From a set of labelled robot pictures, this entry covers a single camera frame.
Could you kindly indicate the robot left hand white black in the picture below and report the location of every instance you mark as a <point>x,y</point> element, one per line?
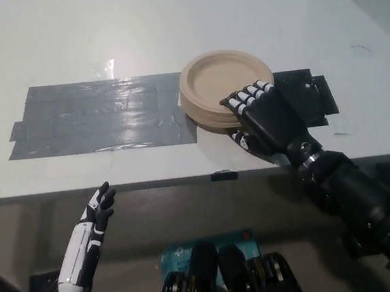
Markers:
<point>81,255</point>

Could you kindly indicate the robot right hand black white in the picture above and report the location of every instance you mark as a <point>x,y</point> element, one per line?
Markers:
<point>275,125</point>

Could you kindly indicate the stack of beige paper plates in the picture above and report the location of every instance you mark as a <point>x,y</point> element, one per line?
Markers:
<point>216,76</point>

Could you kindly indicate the large black tape patch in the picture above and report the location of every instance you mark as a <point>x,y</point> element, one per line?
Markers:
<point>301,89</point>

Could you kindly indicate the teal cardboard box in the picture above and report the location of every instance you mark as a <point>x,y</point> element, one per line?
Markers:
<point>230,240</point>

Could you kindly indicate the large grey duct tape patch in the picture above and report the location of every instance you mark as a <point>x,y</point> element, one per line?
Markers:
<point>93,117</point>

